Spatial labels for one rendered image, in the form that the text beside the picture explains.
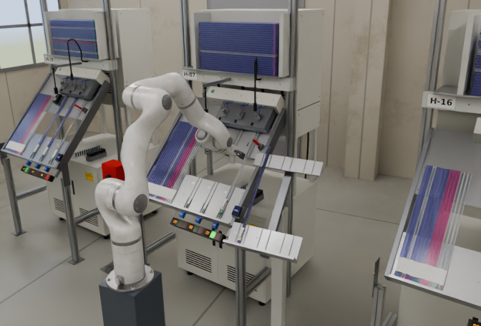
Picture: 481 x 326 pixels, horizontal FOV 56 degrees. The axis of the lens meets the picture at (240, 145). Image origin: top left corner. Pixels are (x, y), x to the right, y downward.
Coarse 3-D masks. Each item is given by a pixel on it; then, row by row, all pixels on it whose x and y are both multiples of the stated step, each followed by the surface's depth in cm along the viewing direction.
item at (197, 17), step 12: (204, 12) 264; (192, 24) 260; (288, 24) 231; (192, 36) 262; (288, 36) 233; (288, 48) 235; (288, 60) 237; (192, 72) 274; (228, 72) 254; (288, 72) 240; (156, 240) 288; (168, 240) 292; (264, 276) 251; (252, 288) 241
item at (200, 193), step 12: (192, 180) 249; (204, 180) 245; (180, 192) 248; (192, 192) 244; (204, 192) 241; (216, 192) 238; (240, 192) 231; (180, 204) 243; (192, 204) 240; (204, 204) 236; (216, 204) 234; (228, 204) 230; (216, 216) 229; (228, 216) 227
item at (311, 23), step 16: (224, 16) 269; (240, 16) 263; (256, 16) 257; (272, 16) 251; (304, 16) 247; (320, 16) 263; (304, 32) 250; (320, 32) 266; (304, 48) 253; (320, 48) 270; (304, 64) 256; (320, 64) 274; (304, 80) 260; (320, 80) 277; (304, 96) 263; (320, 96) 281; (304, 112) 267; (304, 128) 270; (208, 160) 309
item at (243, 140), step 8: (200, 104) 277; (208, 104) 275; (208, 112) 271; (216, 112) 268; (184, 120) 276; (232, 128) 256; (272, 128) 245; (232, 136) 253; (240, 136) 250; (248, 136) 248; (264, 136) 244; (240, 144) 248; (248, 144) 246; (264, 144) 241; (256, 152) 241
